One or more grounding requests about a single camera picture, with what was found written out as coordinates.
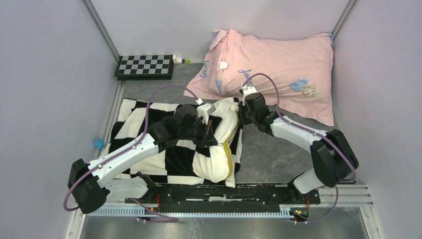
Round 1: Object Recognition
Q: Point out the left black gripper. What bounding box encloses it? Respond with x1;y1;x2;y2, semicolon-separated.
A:
179;118;218;148

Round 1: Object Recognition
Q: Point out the white pillow yellow edge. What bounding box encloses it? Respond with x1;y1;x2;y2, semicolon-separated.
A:
193;98;239;188

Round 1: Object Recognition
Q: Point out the black white checkered pillowcase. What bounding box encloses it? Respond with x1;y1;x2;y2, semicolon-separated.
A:
97;98;242;188

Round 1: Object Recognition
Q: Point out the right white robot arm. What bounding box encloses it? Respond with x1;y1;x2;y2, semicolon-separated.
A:
239;93;359;203

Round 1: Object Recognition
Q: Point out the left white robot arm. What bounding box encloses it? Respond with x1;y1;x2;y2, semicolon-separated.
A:
65;103;218;214

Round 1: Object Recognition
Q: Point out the pink pillow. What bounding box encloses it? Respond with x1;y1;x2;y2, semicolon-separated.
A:
185;29;334;126

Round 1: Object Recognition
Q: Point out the small white bottle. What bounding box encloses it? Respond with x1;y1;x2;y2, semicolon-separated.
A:
172;55;191;64

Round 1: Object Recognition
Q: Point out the checkerboard calibration board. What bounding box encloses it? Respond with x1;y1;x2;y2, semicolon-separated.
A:
114;55;174;81

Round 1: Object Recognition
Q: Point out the blue small object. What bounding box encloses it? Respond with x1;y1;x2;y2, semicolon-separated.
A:
94;138;105;151

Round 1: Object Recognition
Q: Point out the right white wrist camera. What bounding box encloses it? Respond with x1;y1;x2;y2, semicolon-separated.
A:
239;86;257;97

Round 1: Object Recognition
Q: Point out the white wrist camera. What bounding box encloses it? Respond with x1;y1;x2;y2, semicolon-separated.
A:
195;99;216;118
239;86;257;97

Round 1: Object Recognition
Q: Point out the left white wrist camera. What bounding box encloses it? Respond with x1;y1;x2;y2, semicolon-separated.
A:
195;99;216;118

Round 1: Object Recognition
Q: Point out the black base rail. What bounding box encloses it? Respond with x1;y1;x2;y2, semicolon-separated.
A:
138;183;320;213

